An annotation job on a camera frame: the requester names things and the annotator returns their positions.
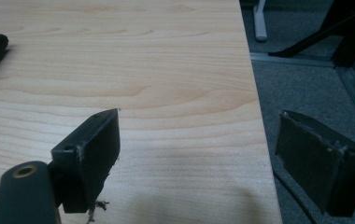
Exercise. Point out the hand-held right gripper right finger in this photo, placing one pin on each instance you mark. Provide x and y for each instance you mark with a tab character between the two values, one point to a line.
312	161

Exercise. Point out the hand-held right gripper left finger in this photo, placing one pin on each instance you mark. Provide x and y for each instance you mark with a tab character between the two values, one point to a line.
94	155

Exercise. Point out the grey aluminium frame rail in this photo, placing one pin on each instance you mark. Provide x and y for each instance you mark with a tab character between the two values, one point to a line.
322	71

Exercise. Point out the white metal stand leg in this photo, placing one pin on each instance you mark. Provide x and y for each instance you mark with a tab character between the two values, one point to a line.
260	21

